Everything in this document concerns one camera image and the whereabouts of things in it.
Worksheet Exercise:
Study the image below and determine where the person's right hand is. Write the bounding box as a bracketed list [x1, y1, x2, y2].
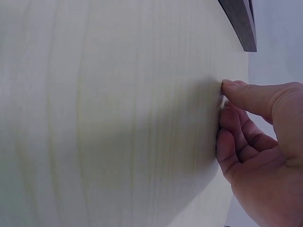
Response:
[215, 79, 303, 227]

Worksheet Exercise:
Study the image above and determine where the dark grey wooden board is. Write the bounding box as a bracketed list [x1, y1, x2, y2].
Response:
[217, 0, 258, 52]

